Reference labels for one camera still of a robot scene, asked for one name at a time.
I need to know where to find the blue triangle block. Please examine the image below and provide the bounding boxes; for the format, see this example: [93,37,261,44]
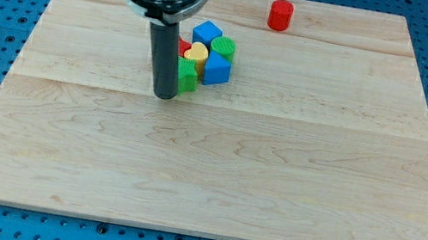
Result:
[202,51,232,85]

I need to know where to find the green star block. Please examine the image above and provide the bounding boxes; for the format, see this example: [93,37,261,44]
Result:
[178,56,199,95]

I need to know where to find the light wooden board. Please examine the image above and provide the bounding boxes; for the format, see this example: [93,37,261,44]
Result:
[0,0,428,240]

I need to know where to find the red cylinder block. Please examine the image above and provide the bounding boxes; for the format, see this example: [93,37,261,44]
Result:
[267,0,295,32]

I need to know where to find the green cylinder block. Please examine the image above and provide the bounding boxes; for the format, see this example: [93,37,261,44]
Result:
[211,36,236,64]

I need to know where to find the red block behind heart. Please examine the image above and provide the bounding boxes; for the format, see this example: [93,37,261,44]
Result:
[178,37,192,57]

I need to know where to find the yellow heart block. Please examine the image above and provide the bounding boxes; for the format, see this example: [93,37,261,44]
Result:
[184,41,209,77]

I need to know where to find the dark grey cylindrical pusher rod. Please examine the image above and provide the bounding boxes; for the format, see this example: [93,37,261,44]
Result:
[150,22,180,100]

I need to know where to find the blue cube block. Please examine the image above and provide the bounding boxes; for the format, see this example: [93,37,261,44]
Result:
[192,21,223,47]

